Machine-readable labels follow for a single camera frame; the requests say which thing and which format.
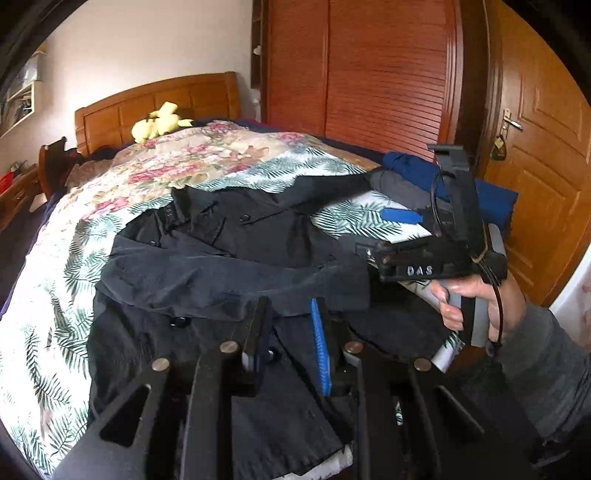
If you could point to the wooden headboard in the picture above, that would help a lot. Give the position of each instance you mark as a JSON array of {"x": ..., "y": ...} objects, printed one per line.
[{"x": 138, "y": 106}]

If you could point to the red box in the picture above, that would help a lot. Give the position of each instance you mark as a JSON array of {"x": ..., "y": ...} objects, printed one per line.
[{"x": 7, "y": 183}]

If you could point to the wooden door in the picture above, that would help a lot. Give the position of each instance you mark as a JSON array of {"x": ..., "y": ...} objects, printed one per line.
[{"x": 545, "y": 138}]

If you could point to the wooden louvred wardrobe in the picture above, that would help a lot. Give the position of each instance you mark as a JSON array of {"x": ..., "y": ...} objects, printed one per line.
[{"x": 378, "y": 69}]

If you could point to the dark wooden chair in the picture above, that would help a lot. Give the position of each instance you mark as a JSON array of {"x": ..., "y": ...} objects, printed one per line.
[{"x": 53, "y": 161}]

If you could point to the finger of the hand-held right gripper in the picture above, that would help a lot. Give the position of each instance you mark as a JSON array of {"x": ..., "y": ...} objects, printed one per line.
[
  {"x": 369, "y": 251},
  {"x": 399, "y": 216}
]

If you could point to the leaf print bed sheet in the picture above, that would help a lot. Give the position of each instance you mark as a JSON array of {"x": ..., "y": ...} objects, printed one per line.
[{"x": 46, "y": 300}]

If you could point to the black button shirt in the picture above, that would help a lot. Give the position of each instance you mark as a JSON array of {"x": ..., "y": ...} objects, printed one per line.
[{"x": 207, "y": 258}]

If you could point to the floral quilt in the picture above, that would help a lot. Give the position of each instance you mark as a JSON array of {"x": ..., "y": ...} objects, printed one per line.
[{"x": 194, "y": 152}]

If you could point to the grey folded clothing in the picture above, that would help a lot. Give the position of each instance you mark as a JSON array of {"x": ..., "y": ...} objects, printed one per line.
[{"x": 401, "y": 184}]

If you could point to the brass padlock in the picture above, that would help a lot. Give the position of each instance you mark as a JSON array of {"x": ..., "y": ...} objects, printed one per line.
[{"x": 497, "y": 146}]

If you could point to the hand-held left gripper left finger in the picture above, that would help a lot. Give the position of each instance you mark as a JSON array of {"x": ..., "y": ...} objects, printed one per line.
[{"x": 259, "y": 332}]

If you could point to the person's right forearm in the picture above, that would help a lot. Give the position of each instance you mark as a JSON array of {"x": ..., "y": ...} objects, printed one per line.
[{"x": 545, "y": 369}]

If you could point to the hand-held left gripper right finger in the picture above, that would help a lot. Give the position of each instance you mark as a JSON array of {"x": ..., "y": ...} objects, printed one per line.
[{"x": 319, "y": 346}]

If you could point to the yellow plush toy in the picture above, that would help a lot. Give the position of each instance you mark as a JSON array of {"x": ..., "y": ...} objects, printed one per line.
[{"x": 159, "y": 122}]

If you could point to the person's right hand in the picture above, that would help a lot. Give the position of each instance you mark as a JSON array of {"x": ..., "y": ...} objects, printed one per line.
[{"x": 508, "y": 300}]

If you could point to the blue folded clothing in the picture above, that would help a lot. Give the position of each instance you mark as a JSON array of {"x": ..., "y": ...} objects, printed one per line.
[{"x": 494, "y": 198}]

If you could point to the white wall shelf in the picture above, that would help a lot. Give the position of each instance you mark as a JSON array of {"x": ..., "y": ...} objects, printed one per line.
[{"x": 23, "y": 92}]

